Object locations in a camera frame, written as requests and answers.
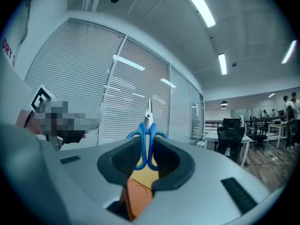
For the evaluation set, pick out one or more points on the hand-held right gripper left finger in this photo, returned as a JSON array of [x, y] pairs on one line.
[[117, 165]]

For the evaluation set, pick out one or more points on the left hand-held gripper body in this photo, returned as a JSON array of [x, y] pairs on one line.
[[70, 116]]

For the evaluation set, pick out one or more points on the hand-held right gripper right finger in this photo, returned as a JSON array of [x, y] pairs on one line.
[[175, 170]]

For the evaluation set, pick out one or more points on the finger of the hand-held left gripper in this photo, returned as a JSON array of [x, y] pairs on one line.
[[71, 137]]

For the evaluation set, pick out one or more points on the person's left forearm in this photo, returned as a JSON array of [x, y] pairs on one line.
[[24, 121]]

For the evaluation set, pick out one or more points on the white office desk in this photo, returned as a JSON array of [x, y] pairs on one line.
[[209, 136]]

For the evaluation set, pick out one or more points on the white venetian blind panel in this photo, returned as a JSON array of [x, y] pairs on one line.
[[179, 107], [138, 88], [195, 116], [75, 60]]

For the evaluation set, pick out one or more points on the black mesh office chair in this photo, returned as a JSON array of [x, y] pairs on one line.
[[229, 135]]

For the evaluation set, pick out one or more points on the person's white printed shirt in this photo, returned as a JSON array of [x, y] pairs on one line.
[[11, 32]]

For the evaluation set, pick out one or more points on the wooden table with white legs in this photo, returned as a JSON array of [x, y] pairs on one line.
[[277, 125]]

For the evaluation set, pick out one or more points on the short ceiling light strip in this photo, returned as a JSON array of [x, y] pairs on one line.
[[272, 95], [289, 51], [222, 63]]

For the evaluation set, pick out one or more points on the long ceiling light strip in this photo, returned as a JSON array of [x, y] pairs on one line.
[[199, 5]]

